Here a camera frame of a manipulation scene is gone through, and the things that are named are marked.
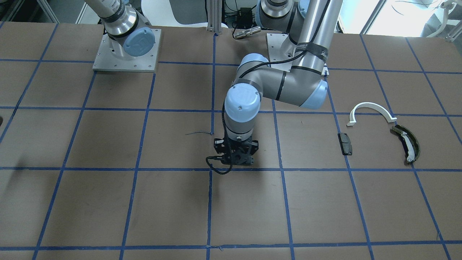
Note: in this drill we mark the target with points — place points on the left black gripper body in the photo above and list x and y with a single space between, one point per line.
219 146

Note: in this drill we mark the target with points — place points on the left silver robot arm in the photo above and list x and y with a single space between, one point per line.
295 79

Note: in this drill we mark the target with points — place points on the black brake pad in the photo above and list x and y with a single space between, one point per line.
345 144

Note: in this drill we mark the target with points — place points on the white curved plastic part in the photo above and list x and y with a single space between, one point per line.
378 108

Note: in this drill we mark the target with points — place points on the white plastic chair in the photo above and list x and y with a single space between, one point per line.
160 13

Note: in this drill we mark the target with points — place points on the green curved brake shoe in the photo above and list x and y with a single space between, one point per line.
409 142

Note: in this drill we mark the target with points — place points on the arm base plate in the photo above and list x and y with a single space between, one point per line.
280 47
112 58

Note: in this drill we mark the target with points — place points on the aluminium frame post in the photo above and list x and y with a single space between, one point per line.
214 16

